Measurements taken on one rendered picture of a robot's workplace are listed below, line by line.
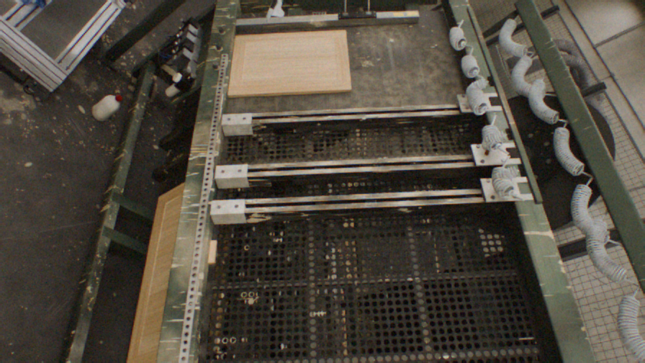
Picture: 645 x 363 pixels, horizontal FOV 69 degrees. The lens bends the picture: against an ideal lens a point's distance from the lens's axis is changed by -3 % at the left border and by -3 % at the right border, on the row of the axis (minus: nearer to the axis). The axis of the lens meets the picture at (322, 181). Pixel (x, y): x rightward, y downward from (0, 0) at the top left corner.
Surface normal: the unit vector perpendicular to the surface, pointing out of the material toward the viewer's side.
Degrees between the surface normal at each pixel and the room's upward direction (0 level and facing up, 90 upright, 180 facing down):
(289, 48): 55
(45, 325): 0
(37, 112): 0
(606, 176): 90
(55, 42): 0
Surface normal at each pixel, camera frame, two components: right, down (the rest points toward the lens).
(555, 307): -0.04, -0.58
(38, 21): 0.80, -0.37
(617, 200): -0.60, -0.46
